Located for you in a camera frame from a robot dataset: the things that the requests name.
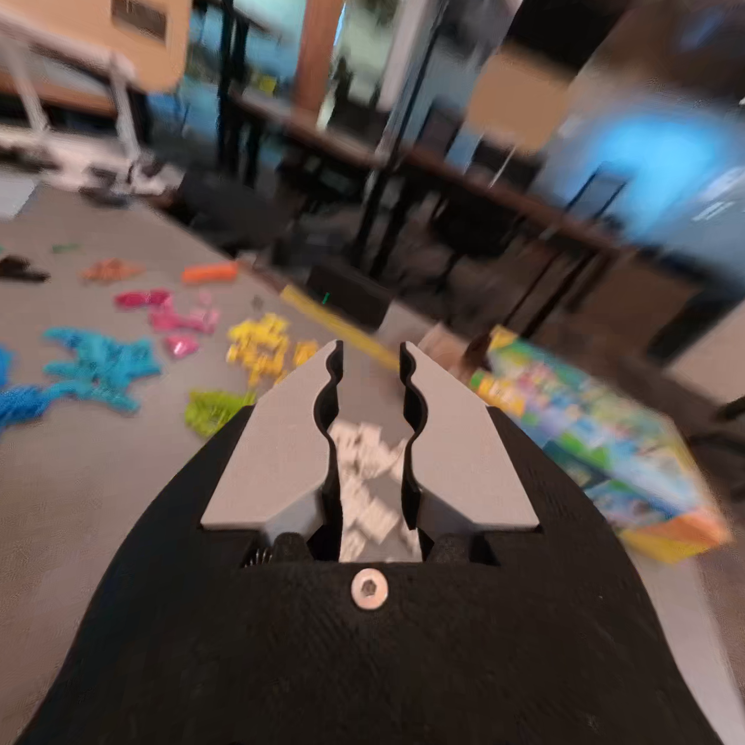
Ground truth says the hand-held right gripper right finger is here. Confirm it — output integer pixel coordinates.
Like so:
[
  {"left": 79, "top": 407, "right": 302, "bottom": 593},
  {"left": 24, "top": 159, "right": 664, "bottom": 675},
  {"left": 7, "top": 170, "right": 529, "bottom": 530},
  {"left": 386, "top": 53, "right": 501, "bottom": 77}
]
[{"left": 400, "top": 341, "right": 541, "bottom": 562}]

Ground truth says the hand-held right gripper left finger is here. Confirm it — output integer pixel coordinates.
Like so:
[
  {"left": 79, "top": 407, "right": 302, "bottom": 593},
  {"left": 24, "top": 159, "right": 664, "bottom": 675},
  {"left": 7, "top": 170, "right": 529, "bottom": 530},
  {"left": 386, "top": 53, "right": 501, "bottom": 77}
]
[{"left": 199, "top": 339, "right": 344, "bottom": 562}]

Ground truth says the pile of white lego pieces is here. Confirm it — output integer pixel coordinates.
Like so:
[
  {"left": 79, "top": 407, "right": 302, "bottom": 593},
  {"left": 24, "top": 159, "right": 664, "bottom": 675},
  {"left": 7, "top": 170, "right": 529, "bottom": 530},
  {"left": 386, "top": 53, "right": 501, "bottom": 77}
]
[{"left": 329, "top": 422, "right": 420, "bottom": 562}]

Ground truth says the pile of lime lego pieces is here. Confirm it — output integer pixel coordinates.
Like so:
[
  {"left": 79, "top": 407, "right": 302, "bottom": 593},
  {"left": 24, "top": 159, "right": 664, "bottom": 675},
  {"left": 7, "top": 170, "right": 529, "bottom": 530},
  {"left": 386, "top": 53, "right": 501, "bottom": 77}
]
[{"left": 185, "top": 390, "right": 257, "bottom": 437}]

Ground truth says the pile of yellow lego pieces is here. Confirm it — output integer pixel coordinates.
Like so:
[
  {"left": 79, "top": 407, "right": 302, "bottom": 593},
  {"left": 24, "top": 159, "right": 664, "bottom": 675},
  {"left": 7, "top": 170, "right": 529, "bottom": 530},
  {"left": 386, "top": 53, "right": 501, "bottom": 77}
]
[{"left": 226, "top": 314, "right": 320, "bottom": 388}]

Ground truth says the colourful lego box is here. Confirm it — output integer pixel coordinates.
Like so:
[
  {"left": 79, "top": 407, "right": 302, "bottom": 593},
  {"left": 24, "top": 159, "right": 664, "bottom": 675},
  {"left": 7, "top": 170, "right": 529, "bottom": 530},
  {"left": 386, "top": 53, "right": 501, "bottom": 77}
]
[{"left": 470, "top": 326, "right": 731, "bottom": 564}]

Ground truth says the pile of pink lego pieces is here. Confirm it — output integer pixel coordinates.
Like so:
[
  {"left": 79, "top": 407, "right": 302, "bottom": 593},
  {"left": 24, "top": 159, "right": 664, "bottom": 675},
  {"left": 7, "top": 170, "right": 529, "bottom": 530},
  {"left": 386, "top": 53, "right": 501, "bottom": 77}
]
[{"left": 115, "top": 289, "right": 221, "bottom": 335}]

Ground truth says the pile of turquoise lego pieces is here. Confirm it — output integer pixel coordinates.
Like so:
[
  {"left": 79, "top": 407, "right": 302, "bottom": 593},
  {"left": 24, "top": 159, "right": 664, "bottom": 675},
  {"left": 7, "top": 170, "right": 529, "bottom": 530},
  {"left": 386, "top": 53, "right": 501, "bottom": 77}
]
[{"left": 43, "top": 327, "right": 161, "bottom": 414}]

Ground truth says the pile of tan lego pieces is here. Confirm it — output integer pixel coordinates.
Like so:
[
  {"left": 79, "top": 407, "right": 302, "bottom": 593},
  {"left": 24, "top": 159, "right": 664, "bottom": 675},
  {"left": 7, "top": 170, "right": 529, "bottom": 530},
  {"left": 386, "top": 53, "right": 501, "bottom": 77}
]
[{"left": 81, "top": 259, "right": 143, "bottom": 284}]

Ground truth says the pile of blue lego pieces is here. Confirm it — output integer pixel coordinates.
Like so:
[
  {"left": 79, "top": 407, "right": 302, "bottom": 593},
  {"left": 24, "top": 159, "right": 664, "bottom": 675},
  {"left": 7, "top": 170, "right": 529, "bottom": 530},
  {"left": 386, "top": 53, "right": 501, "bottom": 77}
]
[{"left": 0, "top": 346, "right": 65, "bottom": 434}]

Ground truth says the black lego piece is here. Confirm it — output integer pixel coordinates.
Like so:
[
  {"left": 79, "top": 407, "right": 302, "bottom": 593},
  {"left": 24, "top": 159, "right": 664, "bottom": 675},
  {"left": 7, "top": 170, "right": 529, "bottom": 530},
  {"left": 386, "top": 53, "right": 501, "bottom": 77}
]
[{"left": 0, "top": 256, "right": 50, "bottom": 284}]

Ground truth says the yellow tape strip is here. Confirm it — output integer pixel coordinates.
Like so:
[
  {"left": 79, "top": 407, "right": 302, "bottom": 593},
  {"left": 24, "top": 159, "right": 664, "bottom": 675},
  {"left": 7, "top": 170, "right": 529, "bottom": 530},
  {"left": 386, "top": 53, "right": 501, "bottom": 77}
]
[{"left": 281, "top": 285, "right": 402, "bottom": 370}]

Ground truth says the black power box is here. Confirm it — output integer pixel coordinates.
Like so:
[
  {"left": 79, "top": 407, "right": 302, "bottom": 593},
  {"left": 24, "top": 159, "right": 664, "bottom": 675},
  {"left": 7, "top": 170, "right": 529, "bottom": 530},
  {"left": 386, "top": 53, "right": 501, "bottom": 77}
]
[{"left": 307, "top": 265, "right": 392, "bottom": 329}]

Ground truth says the orange brick separator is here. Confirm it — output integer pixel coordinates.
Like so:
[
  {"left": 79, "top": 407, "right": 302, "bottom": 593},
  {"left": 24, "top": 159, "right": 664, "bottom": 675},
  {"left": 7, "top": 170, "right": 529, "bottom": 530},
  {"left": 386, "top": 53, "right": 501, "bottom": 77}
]
[{"left": 182, "top": 263, "right": 239, "bottom": 286}]

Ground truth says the long dark wooden table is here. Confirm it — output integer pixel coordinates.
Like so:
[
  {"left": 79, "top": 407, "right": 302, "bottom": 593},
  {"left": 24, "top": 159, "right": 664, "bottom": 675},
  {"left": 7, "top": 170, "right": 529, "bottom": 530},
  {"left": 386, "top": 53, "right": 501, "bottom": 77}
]
[{"left": 230, "top": 93, "right": 641, "bottom": 263}]

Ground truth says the white frame table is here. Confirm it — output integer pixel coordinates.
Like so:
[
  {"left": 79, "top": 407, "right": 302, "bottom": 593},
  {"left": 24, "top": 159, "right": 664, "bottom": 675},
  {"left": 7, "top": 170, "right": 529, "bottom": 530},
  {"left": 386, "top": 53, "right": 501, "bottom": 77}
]
[{"left": 0, "top": 12, "right": 146, "bottom": 193}]

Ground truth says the wooden post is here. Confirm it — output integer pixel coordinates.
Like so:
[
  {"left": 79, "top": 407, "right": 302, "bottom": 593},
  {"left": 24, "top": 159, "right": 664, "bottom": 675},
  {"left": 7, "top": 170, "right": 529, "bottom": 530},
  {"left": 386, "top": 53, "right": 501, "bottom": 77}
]
[{"left": 294, "top": 0, "right": 347, "bottom": 116}]

